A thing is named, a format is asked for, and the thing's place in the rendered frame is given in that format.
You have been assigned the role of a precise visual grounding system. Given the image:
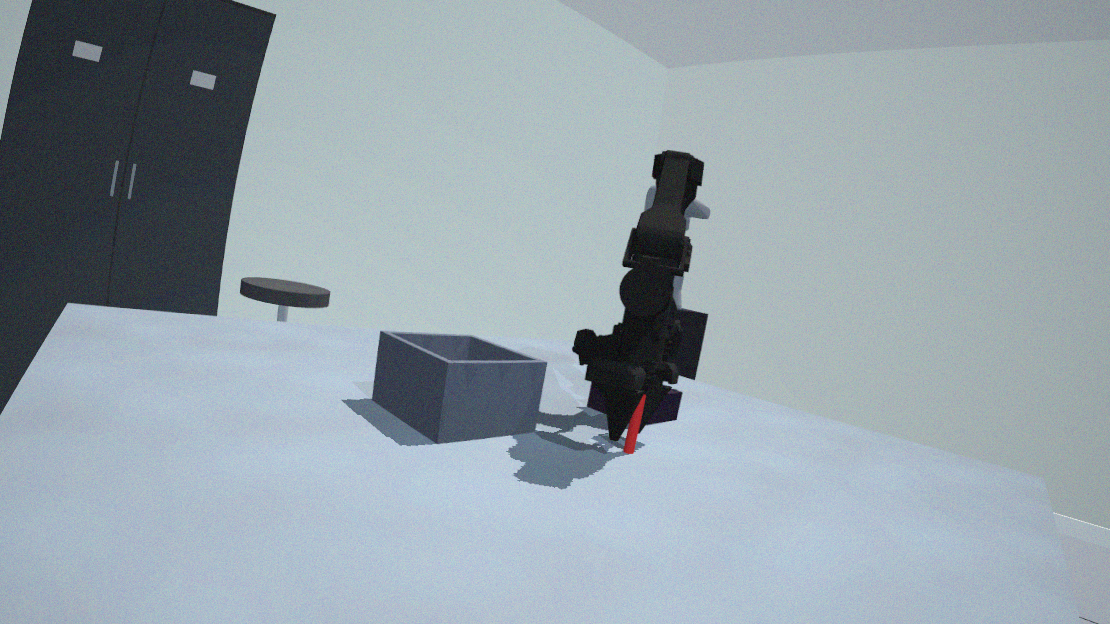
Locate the red peg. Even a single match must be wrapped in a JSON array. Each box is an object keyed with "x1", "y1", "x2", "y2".
[{"x1": 624, "y1": 394, "x2": 646, "y2": 454}]

